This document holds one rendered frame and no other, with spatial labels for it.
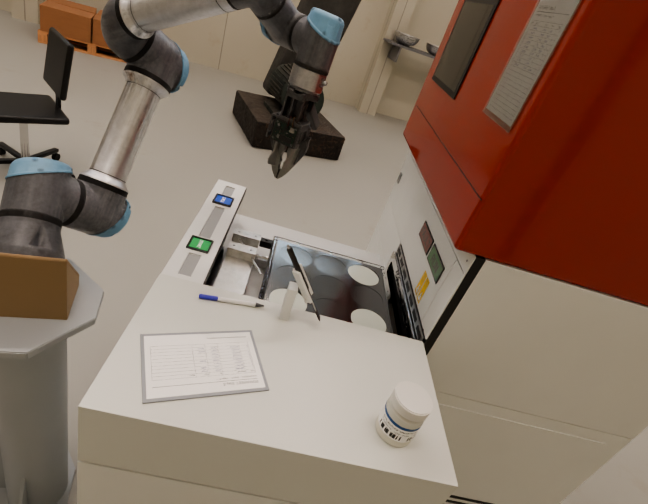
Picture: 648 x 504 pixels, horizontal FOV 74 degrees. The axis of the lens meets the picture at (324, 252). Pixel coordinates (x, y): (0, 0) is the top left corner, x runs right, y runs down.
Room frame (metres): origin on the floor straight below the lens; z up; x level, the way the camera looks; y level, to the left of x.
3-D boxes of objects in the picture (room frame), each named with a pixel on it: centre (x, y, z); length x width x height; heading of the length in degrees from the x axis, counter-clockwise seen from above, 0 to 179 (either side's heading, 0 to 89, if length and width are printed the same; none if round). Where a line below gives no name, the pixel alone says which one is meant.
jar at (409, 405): (0.54, -0.23, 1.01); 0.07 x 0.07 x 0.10
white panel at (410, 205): (1.22, -0.24, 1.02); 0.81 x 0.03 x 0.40; 9
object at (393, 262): (1.04, -0.26, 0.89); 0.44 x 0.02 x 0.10; 9
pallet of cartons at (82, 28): (5.52, 3.73, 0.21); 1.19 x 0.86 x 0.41; 113
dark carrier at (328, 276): (0.99, -0.05, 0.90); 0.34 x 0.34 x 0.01; 9
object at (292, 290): (0.73, 0.02, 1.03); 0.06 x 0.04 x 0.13; 99
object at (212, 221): (1.00, 0.32, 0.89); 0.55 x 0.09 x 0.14; 9
